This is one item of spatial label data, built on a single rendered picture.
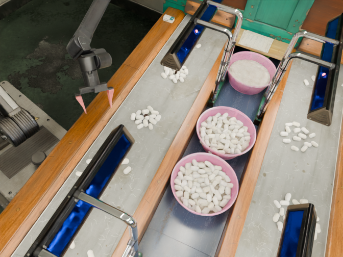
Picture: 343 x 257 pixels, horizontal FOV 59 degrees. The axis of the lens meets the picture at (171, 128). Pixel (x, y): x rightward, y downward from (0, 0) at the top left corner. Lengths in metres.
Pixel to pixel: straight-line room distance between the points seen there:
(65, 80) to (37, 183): 1.50
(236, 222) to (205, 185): 0.19
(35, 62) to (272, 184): 2.19
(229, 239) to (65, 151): 0.71
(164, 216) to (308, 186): 0.60
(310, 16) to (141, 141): 1.10
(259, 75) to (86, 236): 1.15
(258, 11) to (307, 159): 0.87
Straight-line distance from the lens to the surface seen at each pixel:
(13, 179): 1.63
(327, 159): 1.49
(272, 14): 1.84
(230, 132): 1.39
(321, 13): 1.81
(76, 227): 0.83
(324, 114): 1.12
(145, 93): 1.47
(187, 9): 1.89
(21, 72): 2.79
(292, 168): 1.38
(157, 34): 1.76
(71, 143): 1.30
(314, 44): 1.84
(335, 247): 1.29
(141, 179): 1.21
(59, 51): 2.90
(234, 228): 1.16
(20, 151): 1.70
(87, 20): 1.26
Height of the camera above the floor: 1.83
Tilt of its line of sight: 54 degrees down
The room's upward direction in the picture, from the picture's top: 8 degrees clockwise
